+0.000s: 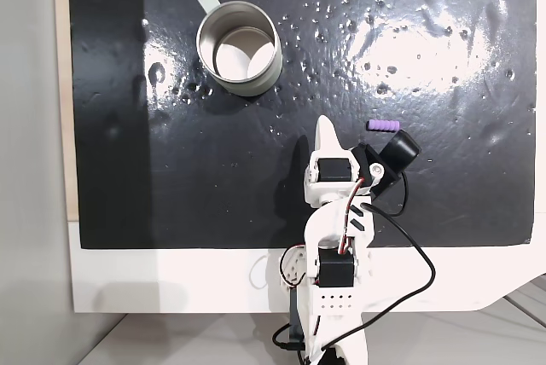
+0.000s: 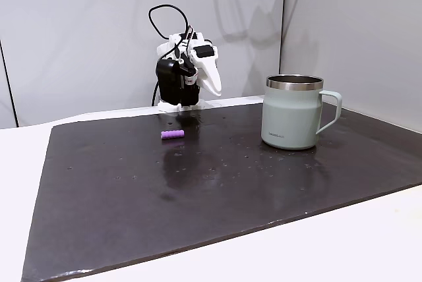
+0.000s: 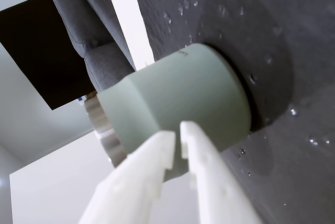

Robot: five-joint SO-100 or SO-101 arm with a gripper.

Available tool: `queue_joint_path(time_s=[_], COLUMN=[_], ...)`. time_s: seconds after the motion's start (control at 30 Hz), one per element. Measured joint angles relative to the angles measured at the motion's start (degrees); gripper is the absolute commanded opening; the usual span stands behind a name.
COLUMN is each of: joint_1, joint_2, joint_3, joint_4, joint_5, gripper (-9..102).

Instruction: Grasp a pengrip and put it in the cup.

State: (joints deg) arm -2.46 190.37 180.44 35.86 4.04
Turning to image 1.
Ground purple ribbed pen grip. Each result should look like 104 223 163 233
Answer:
365 119 403 133

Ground pale green steel cup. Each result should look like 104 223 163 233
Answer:
195 0 284 98

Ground glossy black mat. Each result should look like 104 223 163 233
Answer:
67 0 537 251

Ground pale wooden board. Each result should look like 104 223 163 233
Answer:
51 0 80 224

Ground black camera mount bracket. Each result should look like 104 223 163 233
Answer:
351 142 404 204

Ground black oval camera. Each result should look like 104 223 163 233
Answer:
378 130 423 175

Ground thin white cable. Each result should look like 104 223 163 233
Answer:
248 252 273 292

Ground short black base cable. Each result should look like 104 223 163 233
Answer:
271 322 309 356

